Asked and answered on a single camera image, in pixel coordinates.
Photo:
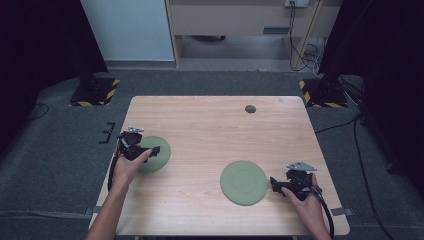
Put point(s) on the black striped stand base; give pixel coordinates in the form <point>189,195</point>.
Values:
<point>325,96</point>
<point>95,93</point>

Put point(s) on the black curtain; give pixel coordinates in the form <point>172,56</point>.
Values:
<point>386,66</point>
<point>40,50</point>

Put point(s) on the grey power strip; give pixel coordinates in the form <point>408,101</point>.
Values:
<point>296,2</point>

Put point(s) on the green round plate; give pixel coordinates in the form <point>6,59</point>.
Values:
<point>159,160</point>
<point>244,183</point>

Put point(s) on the grey tape strip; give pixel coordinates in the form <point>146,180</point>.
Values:
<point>93,210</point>
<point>343,211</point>

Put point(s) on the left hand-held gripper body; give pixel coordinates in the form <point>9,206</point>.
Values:
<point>130,145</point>

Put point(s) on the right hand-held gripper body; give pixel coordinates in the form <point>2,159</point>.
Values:
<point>300,183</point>

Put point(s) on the person's left hand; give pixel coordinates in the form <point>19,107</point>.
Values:
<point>128,171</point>

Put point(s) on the grey round table grommet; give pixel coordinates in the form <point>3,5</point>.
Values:
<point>250,109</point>

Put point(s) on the person's right hand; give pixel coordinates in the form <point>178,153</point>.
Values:
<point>306,210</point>

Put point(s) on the white partition panel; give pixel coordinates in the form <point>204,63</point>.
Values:
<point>126,30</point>

